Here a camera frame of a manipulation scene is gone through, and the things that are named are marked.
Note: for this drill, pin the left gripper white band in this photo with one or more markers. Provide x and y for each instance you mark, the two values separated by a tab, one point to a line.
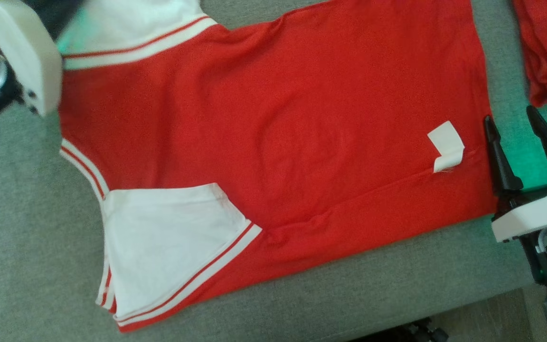
17	52

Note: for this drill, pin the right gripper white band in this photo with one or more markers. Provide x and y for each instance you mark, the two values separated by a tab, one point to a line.
537	216

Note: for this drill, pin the red garment with white sleeves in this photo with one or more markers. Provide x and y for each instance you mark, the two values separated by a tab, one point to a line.
278	142

